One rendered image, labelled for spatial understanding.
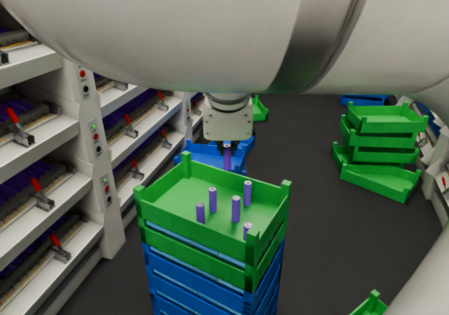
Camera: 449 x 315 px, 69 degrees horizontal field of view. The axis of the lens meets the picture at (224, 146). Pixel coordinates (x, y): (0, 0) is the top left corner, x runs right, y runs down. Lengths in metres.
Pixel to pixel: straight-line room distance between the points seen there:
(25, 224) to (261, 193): 0.58
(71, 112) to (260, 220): 0.58
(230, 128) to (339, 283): 0.74
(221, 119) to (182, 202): 0.27
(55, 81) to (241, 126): 0.54
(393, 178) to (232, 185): 1.12
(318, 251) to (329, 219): 0.19
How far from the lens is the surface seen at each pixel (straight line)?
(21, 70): 0.85
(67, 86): 0.96
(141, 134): 1.28
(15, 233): 0.94
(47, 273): 1.08
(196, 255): 0.75
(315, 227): 1.39
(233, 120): 0.63
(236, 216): 0.74
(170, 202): 0.82
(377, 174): 1.81
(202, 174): 0.88
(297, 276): 1.20
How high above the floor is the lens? 0.91
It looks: 29 degrees down
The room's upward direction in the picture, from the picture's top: straight up
